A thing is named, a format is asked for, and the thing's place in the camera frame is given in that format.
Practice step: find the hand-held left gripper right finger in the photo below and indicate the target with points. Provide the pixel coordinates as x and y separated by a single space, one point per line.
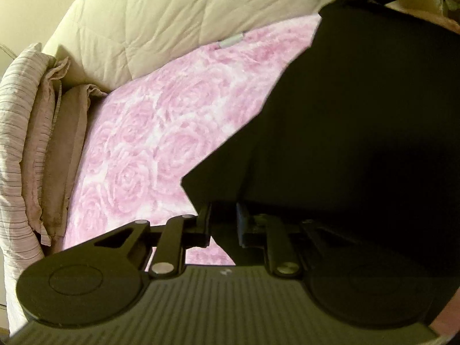
246 222

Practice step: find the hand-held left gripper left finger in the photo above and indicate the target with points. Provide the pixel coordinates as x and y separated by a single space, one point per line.
201 224

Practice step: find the black garment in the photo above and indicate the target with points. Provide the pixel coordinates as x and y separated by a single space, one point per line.
359 115

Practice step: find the pink floral blanket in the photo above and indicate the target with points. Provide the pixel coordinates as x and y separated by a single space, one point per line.
161 125

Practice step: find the ruffled beige pillow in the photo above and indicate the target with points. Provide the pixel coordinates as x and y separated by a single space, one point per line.
61 143

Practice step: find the white fabric label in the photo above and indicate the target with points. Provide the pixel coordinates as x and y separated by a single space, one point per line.
231 39

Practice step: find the white striped duvet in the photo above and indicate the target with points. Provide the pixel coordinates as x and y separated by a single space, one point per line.
18 143

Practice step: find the cream quilt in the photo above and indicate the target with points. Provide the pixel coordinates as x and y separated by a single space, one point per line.
172 18

